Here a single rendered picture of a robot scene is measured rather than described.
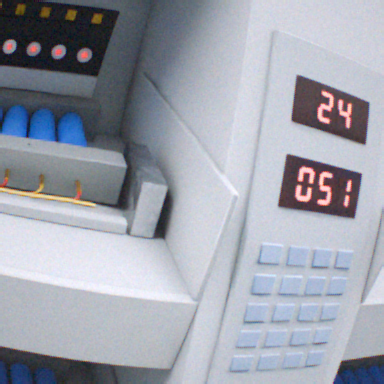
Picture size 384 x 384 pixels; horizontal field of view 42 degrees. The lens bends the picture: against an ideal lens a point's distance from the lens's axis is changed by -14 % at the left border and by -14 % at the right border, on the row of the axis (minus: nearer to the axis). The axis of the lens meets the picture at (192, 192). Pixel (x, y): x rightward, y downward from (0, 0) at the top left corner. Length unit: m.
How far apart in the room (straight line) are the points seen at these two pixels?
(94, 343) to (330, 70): 0.16
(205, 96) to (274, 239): 0.07
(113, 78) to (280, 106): 0.21
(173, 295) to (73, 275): 0.04
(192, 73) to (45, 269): 0.13
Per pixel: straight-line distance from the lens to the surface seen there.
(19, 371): 0.39
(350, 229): 0.26
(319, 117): 0.24
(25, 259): 0.22
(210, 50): 0.27
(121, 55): 0.42
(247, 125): 0.23
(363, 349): 0.32
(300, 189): 0.23
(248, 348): 0.24
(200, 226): 0.23
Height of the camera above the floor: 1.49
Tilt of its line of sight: 3 degrees down
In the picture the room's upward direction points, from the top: 10 degrees clockwise
